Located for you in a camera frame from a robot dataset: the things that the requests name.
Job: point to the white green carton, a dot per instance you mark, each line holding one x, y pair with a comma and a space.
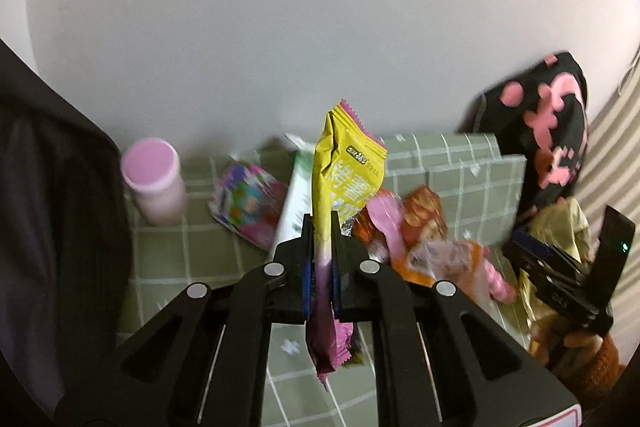
295, 202

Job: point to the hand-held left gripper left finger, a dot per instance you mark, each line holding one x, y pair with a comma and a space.
308, 279

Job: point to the dark cloth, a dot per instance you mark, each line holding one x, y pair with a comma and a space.
55, 232

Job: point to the striped curtain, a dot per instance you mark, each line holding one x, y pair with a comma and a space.
615, 157

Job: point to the pink plastic piece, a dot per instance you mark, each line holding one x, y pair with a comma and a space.
386, 219

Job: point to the colourful cartoon snack packet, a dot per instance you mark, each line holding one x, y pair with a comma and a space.
247, 204

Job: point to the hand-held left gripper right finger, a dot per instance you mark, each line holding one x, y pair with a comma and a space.
336, 293

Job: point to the yellow plastic bag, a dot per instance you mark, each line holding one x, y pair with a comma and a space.
567, 224

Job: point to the yellow purple snack packet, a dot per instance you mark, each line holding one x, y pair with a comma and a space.
345, 177

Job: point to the green checked bed sheet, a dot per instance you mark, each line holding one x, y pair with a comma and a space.
200, 252

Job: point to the black cloth with pink print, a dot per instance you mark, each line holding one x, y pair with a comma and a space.
545, 132

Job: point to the clear orange wrapper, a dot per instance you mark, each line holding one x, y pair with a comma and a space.
440, 259

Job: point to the pink wrapper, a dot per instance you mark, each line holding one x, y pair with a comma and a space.
500, 283

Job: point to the person's right hand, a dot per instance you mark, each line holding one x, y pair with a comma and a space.
575, 343

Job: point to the pink plastic bottle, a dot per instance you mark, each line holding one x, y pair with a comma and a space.
155, 187

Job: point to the orange snack packet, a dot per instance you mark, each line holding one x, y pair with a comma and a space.
425, 217

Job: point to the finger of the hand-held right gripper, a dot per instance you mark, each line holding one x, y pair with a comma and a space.
542, 268
532, 241

